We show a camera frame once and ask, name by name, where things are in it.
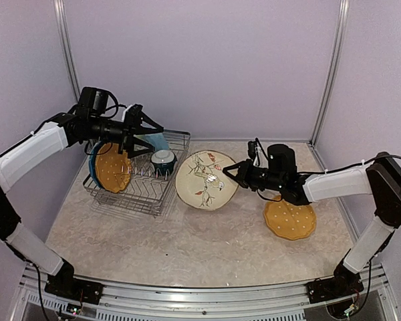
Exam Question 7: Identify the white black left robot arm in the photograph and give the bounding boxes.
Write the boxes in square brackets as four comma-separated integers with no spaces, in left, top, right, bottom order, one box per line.
[0,87,164,298]

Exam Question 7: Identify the aluminium frame post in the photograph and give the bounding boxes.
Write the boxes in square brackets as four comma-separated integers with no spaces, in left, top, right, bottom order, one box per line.
[310,0,350,148]
[53,0,81,101]

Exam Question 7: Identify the front aluminium rail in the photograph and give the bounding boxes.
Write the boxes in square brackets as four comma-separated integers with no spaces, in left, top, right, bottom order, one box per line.
[6,267,398,321]

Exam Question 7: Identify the teal and white bowl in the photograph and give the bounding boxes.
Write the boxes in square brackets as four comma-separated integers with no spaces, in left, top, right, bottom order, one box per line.
[150,150,177,177]

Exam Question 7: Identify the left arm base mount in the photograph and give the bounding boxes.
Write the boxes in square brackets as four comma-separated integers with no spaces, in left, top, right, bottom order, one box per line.
[45,278,104,305]

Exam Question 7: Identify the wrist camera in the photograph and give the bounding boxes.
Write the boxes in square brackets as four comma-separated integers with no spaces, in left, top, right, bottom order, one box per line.
[121,104,143,124]
[247,138,267,167]

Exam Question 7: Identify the right aluminium frame post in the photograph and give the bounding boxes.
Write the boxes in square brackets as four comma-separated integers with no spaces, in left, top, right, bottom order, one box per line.
[310,0,350,148]

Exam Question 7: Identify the cream bird pattern plate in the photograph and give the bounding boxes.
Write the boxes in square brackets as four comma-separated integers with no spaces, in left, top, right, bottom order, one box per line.
[175,150,239,211]

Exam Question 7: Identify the left aluminium frame post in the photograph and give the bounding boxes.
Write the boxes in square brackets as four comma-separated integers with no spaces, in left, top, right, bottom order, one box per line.
[53,0,81,101]

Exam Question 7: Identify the blue plate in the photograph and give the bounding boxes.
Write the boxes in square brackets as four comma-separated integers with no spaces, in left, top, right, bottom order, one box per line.
[88,141,104,189]

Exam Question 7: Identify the yellow polka dot plate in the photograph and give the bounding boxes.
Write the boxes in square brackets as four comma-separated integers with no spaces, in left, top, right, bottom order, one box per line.
[263,197,317,241]

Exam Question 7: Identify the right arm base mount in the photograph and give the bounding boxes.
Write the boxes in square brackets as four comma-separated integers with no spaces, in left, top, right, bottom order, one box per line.
[305,277,364,304]

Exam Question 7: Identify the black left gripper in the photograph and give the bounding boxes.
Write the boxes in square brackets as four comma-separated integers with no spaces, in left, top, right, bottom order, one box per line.
[89,110,164,158]

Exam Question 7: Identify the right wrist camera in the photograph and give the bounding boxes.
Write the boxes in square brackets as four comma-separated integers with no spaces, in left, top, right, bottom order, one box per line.
[247,138,267,167]

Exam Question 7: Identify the clear glass cup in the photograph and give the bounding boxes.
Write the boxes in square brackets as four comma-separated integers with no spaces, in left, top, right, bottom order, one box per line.
[132,154,151,170]

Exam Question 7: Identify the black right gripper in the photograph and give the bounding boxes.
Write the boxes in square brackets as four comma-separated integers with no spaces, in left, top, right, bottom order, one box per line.
[223,157,285,191]

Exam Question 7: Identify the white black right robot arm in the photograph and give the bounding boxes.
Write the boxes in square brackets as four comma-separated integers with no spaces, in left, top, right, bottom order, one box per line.
[223,142,401,297]

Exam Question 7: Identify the steel wire dish rack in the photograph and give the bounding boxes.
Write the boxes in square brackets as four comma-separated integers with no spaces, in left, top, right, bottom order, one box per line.
[83,130,190,219]

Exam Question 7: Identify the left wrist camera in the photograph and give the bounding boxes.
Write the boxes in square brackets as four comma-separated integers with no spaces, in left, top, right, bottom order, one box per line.
[121,104,143,124]

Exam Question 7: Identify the light blue faceted cup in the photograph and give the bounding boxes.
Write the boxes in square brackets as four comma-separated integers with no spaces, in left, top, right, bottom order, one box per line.
[140,133,169,152]

